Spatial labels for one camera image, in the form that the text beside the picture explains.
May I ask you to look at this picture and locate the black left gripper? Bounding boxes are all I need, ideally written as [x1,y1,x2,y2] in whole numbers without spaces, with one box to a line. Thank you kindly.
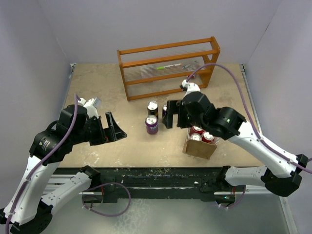
[72,111,126,145]

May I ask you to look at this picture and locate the white can red tab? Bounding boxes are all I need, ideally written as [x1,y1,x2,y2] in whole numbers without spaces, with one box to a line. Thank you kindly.
[162,104,167,118]

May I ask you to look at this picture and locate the black beverage can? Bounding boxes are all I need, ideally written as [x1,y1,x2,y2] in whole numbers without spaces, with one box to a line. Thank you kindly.
[147,100,158,118]

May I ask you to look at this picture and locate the purple soda can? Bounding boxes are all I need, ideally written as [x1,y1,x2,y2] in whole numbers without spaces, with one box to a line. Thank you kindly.
[190,133,202,141]
[145,115,158,135]

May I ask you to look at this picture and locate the red soda can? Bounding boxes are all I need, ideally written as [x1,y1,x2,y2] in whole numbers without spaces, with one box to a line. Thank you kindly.
[190,126,205,135]
[202,132,216,144]

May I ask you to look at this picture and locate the brown canvas tote bag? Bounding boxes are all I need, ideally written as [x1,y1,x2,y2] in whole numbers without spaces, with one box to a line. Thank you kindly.
[182,128,219,160]

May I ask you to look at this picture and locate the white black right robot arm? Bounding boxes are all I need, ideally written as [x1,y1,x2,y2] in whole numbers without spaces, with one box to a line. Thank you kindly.
[163,91,308,197]

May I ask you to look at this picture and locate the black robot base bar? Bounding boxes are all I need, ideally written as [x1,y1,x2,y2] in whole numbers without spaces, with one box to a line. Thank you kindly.
[72,167,246,204]

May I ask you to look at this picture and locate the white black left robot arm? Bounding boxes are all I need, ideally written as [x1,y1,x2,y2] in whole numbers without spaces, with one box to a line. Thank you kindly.
[0,105,127,234]

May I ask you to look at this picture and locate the green white marker pen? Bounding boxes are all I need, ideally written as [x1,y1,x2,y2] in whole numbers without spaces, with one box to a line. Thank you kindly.
[156,63,182,71]

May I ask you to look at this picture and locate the orange wooden shelf rack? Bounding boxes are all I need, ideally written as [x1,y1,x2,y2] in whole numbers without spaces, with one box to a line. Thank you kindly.
[117,37,221,101]

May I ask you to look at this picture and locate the grey metal clips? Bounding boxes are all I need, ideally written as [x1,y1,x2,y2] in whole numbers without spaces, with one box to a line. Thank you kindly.
[181,60,200,72]

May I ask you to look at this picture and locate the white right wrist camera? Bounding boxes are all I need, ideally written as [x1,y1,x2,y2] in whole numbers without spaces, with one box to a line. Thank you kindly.
[180,79,200,97]

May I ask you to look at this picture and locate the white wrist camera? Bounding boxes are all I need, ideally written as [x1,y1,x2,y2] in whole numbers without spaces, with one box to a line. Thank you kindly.
[180,79,200,97]
[78,97,101,118]

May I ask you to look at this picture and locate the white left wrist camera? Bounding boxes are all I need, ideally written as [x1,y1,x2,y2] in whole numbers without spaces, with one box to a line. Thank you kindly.
[78,97,101,118]

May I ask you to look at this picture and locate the aluminium front frame rail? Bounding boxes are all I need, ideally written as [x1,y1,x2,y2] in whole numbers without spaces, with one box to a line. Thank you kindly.
[42,175,272,195]

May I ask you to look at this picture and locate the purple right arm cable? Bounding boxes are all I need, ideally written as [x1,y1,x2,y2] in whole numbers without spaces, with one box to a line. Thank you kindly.
[185,63,312,174]

